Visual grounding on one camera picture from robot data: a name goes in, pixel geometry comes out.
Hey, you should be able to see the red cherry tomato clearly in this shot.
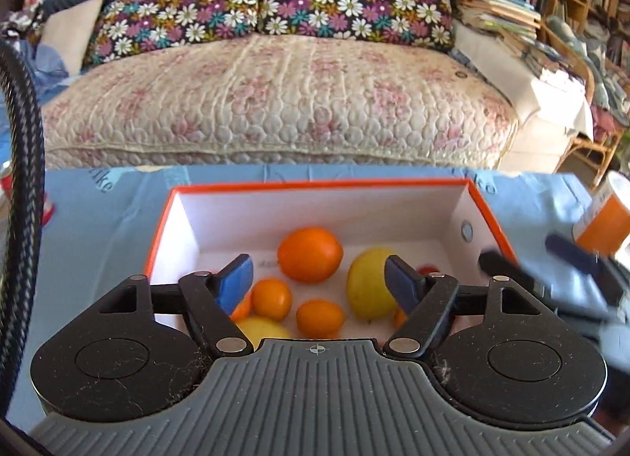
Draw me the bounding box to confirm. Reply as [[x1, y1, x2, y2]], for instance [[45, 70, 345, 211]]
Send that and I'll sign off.
[[417, 265, 440, 276]]

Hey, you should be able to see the small orange tangerine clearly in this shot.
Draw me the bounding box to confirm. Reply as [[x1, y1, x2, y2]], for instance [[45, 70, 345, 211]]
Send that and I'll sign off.
[[230, 292, 252, 323], [296, 298, 346, 339], [393, 308, 407, 330], [251, 279, 293, 322]]

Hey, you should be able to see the yellow-green apple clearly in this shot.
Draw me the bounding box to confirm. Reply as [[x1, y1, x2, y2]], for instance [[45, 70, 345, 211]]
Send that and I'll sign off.
[[346, 247, 398, 323]]

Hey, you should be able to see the large orange fruit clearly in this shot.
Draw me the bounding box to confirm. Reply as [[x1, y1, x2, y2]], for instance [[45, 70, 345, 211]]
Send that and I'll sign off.
[[276, 227, 344, 284]]

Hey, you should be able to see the yellow fruit in box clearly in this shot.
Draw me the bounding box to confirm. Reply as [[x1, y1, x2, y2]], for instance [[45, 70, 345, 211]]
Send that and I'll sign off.
[[236, 316, 293, 349]]

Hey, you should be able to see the orange cardboard box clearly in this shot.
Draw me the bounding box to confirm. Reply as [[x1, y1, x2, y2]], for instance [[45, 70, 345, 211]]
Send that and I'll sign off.
[[145, 179, 516, 342]]

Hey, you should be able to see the orange cylindrical container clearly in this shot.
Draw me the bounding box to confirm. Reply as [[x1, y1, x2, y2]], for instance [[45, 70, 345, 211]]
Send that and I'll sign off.
[[573, 172, 630, 257]]

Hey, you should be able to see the blue patterned tablecloth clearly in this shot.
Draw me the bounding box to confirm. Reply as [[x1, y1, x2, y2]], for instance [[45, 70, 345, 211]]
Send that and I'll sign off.
[[0, 165, 630, 433]]

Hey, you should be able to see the wicker armchair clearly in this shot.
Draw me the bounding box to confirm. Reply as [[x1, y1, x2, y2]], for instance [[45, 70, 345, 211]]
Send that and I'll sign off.
[[545, 16, 629, 191]]

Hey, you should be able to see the quilted floral sofa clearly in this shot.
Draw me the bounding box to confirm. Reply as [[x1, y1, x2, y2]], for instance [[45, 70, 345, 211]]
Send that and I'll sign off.
[[42, 34, 520, 168]]

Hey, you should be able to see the red soda can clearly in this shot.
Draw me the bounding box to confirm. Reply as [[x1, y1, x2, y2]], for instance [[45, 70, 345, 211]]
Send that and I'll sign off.
[[0, 160, 54, 226]]

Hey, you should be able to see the blue crumpled sheet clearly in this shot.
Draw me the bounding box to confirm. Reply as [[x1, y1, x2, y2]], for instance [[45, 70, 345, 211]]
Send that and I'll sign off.
[[0, 37, 70, 143]]

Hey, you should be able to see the floral cushion right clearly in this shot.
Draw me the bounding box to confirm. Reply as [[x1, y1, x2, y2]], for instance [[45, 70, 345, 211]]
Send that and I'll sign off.
[[258, 0, 454, 52]]

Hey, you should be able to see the floral cushion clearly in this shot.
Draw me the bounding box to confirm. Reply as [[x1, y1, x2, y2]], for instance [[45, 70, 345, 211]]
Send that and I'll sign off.
[[83, 0, 258, 67], [258, 0, 454, 52]]

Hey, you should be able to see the floral cushion left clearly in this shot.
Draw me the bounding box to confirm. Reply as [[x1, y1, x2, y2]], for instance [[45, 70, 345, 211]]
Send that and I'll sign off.
[[83, 0, 258, 67]]

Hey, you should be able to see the white plain cushion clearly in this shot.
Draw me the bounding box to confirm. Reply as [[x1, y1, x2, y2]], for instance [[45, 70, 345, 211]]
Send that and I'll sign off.
[[39, 0, 104, 77]]

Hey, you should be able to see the stack of books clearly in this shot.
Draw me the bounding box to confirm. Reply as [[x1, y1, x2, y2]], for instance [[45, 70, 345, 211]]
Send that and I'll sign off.
[[449, 0, 543, 51]]

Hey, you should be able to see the black braided cable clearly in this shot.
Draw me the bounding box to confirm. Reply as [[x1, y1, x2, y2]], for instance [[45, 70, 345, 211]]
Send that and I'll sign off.
[[0, 39, 47, 420]]

